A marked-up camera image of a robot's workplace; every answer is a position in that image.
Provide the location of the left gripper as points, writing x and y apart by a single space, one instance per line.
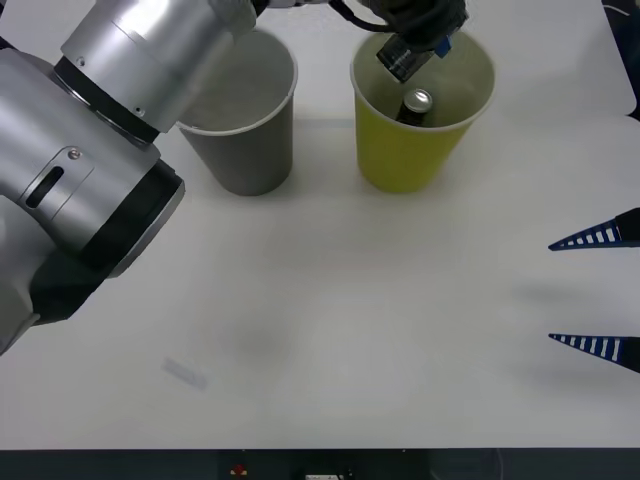
425 17

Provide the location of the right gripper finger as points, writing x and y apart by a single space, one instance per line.
627 350
627 232

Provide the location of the silver drink can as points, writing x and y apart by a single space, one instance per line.
402 60

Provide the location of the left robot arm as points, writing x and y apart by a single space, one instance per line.
100 175

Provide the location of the black drink can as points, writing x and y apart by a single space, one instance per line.
417 102

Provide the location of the yellow-green plastic waste bin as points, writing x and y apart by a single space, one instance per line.
400 160

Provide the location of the grey plastic waste bin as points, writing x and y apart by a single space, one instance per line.
250 160

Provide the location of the red button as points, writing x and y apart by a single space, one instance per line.
239 470

